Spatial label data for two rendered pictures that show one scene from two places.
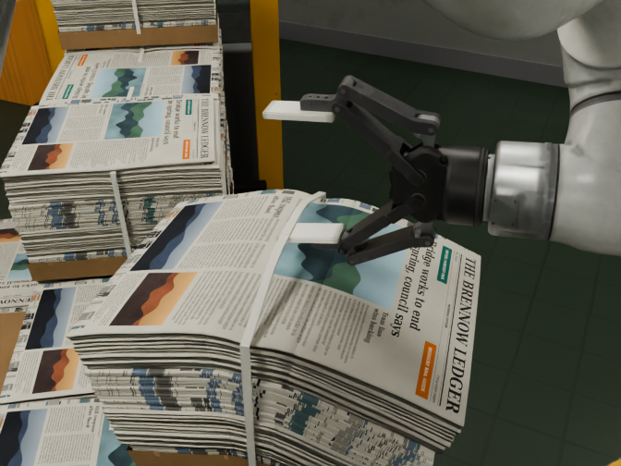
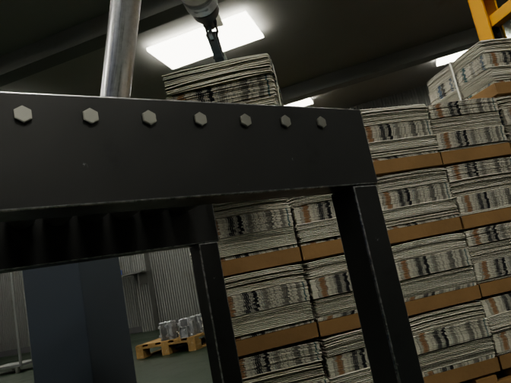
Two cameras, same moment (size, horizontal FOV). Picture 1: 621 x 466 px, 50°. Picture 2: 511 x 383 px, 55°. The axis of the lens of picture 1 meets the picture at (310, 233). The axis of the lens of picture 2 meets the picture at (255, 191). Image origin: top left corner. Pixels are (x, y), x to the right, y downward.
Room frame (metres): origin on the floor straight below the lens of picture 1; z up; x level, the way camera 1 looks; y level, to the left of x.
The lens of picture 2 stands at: (0.39, -1.35, 0.58)
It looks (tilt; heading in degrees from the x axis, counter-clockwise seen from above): 10 degrees up; 81
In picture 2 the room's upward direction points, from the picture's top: 11 degrees counter-clockwise
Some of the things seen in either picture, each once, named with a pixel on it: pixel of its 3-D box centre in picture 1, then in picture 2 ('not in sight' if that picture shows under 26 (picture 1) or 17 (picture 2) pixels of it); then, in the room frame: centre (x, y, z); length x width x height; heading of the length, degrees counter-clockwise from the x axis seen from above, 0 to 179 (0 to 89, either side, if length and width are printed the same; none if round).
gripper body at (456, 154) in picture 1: (438, 183); (207, 14); (0.54, -0.12, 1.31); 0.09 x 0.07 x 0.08; 74
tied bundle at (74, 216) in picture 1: (129, 185); (373, 155); (1.12, 0.36, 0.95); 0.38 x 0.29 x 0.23; 97
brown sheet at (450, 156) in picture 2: not in sight; (445, 166); (1.41, 0.39, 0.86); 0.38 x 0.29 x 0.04; 96
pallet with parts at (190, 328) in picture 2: not in sight; (188, 330); (0.21, 4.55, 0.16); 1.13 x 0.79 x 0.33; 65
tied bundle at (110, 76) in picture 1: (142, 119); (439, 146); (1.41, 0.39, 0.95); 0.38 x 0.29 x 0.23; 96
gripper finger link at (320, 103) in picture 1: (326, 94); not in sight; (0.58, -0.02, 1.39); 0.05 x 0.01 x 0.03; 74
